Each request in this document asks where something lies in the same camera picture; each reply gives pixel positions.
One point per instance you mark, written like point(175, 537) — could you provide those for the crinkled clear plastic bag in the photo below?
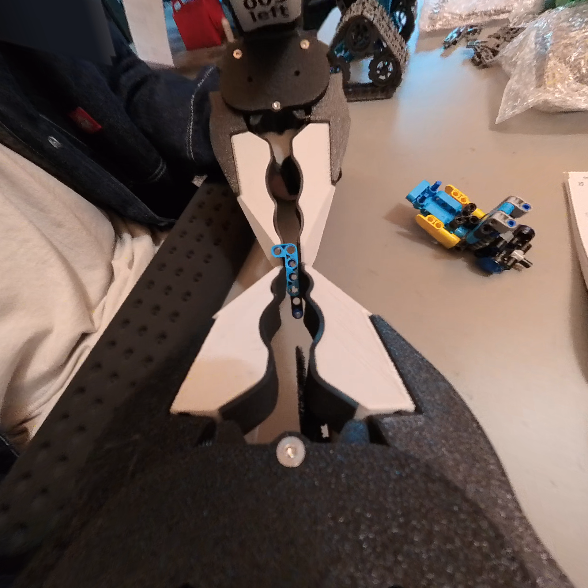
point(546, 69)

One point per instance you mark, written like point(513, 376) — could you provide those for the grey desk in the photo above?
point(459, 367)

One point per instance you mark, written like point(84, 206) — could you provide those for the blue L-shaped beam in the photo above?
point(290, 271)

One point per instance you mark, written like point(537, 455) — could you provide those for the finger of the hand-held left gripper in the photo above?
point(250, 174)
point(317, 174)

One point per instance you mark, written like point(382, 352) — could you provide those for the red bag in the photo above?
point(200, 23)

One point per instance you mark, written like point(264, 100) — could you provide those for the blue yellow brick assembly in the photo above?
point(441, 211)

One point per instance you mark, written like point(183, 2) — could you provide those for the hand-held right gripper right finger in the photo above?
point(363, 367)

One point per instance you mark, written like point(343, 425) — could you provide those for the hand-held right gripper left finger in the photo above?
point(220, 367)

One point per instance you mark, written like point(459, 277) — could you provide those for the white shirt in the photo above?
point(46, 275)

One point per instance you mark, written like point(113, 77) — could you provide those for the short black ridged beam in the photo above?
point(297, 305)

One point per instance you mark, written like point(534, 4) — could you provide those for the clear bag of track links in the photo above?
point(477, 18)

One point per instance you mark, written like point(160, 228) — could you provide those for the open instruction booklet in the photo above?
point(579, 220)

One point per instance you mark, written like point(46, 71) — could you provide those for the built blue robot model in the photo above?
point(372, 50)

